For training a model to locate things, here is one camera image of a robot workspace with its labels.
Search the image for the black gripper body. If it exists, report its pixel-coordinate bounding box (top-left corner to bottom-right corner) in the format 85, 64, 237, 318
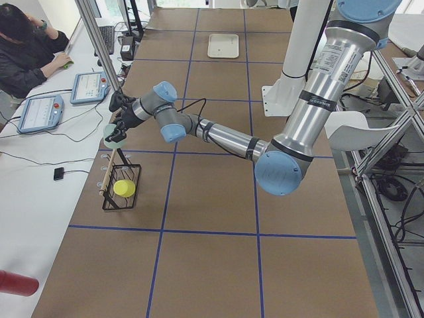
109, 91, 136, 130

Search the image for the pale green cup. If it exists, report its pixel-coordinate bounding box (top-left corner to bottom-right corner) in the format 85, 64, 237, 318
103, 124, 126, 149

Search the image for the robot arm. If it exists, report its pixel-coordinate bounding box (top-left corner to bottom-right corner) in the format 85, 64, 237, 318
103, 1, 399, 197

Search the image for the yellow cup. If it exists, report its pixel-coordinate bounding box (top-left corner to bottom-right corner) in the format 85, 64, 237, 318
113, 180, 136, 198

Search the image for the cream rabbit tray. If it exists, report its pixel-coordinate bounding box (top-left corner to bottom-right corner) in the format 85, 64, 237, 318
207, 33, 239, 59

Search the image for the far blue teach pendant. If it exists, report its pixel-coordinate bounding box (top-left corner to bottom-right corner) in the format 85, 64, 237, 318
70, 72, 110, 105

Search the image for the blue teach pendant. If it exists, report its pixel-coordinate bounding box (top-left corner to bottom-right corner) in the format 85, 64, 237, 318
17, 95, 64, 134
70, 72, 110, 105

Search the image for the small black puck device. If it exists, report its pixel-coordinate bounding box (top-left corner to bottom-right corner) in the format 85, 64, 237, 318
53, 167, 65, 181

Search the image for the small black computer box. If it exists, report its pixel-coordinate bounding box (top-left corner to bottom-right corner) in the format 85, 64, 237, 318
120, 36, 135, 61

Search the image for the near blue teach pendant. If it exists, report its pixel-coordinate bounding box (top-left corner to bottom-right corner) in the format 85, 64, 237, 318
17, 95, 64, 134

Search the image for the black keyboard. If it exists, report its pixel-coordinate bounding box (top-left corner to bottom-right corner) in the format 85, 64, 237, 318
98, 26, 115, 55

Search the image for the person in black jacket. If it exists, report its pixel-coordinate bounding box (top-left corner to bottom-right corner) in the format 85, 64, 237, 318
1, 3, 73, 99

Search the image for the red bottle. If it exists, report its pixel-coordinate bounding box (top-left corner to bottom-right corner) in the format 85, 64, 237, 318
1, 270, 39, 297

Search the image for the white chair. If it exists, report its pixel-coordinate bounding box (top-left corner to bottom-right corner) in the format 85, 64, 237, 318
325, 111, 400, 151

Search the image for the black wire cup rack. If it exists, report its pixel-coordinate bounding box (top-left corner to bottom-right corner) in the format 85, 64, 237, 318
98, 148, 142, 211

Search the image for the silver aluminium frame post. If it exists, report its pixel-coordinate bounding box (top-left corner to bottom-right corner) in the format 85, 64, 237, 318
75, 0, 122, 91

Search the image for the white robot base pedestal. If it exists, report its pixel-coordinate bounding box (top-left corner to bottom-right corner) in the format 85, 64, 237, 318
262, 0, 333, 117

